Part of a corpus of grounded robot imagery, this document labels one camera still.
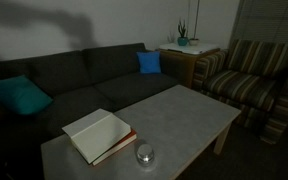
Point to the blue throw cushion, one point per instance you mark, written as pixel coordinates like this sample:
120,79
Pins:
149,62

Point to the wooden side table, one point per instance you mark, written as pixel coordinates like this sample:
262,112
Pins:
180,66

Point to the red hardcover book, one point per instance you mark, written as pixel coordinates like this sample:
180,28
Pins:
125,140

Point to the dark grey fabric sofa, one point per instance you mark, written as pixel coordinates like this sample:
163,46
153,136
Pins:
84,83

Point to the white flat board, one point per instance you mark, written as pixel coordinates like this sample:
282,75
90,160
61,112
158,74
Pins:
190,48

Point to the teal pot with plant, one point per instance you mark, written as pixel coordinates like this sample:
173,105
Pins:
182,41

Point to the white hardcover book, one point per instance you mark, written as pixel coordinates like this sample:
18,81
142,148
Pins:
99,136

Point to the small white plant pot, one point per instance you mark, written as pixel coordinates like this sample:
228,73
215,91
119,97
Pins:
194,42

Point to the glass candle jar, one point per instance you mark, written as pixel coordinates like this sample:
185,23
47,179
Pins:
145,160

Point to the wooden coffee table leg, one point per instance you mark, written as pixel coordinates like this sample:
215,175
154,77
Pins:
222,140

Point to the striped armchair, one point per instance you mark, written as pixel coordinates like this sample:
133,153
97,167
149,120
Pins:
247,86

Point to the teal throw cushion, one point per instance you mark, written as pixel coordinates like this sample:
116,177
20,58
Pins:
17,95

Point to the window blinds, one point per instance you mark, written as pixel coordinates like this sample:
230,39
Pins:
270,20

